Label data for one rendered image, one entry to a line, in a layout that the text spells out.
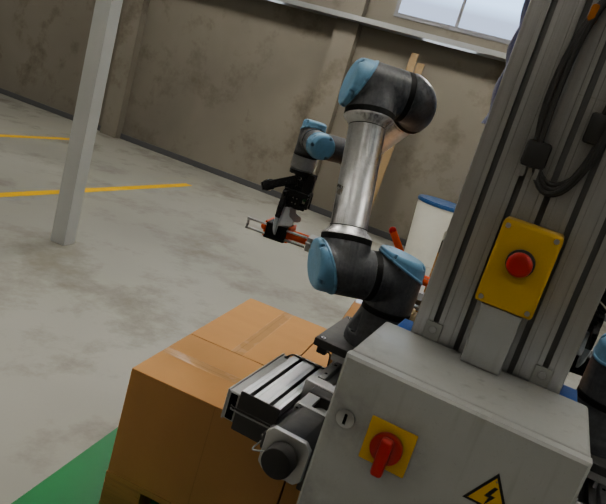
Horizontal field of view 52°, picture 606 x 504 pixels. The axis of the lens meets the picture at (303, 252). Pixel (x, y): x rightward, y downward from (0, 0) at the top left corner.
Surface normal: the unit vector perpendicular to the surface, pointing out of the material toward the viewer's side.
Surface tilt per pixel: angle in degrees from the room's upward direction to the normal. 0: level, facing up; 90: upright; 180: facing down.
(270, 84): 90
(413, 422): 90
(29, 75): 90
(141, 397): 90
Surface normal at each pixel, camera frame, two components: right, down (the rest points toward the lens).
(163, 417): -0.31, 0.16
